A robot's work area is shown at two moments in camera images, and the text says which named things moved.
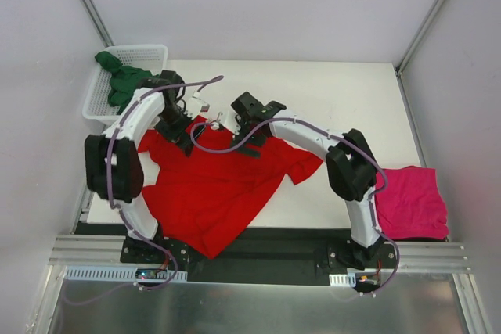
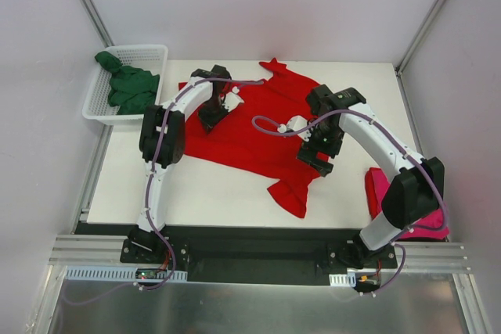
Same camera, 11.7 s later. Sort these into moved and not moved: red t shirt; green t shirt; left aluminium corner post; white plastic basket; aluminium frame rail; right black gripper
Moved: red t shirt; right black gripper
Not moved: green t shirt; aluminium frame rail; white plastic basket; left aluminium corner post
